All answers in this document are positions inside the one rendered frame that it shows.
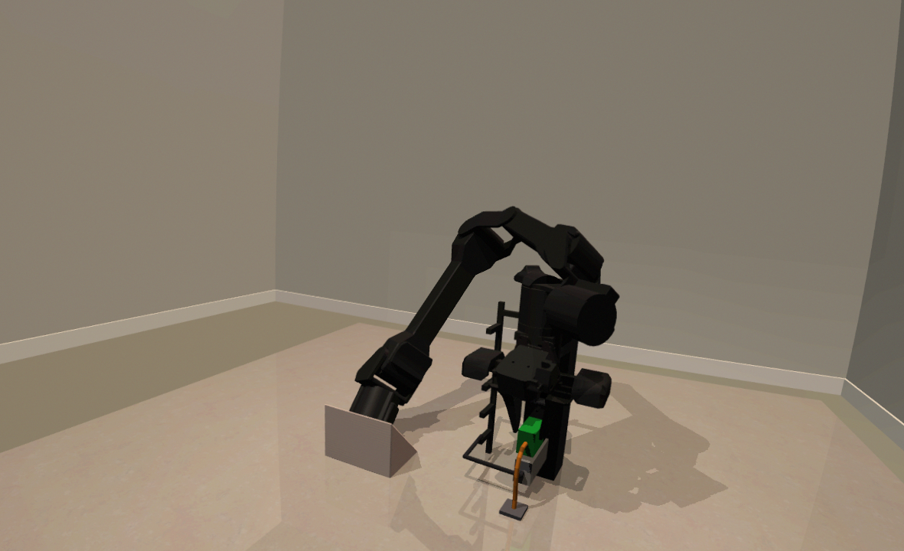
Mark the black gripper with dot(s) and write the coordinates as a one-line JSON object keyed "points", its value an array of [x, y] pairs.
{"points": [[589, 388]]}

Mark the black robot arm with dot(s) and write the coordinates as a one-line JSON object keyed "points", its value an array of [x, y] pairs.
{"points": [[579, 307]]}

